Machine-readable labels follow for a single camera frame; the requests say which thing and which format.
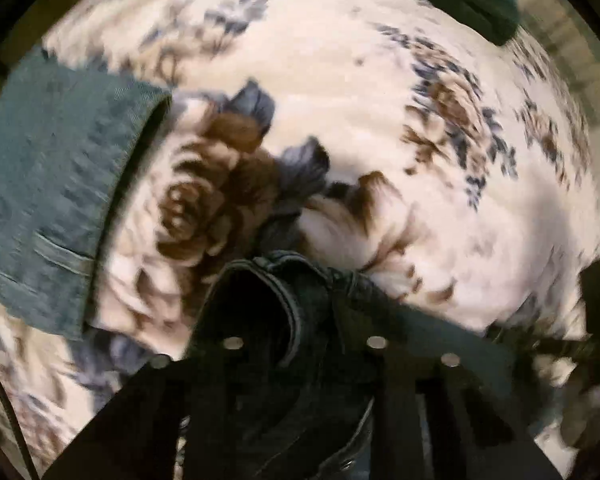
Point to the floral printed blanket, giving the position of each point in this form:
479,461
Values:
355,135

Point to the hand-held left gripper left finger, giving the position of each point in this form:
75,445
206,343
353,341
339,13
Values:
145,410

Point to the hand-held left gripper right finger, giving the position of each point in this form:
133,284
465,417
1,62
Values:
420,410

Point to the blue denim pants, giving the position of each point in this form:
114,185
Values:
55,160

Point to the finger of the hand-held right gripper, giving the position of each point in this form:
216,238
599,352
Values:
540,342

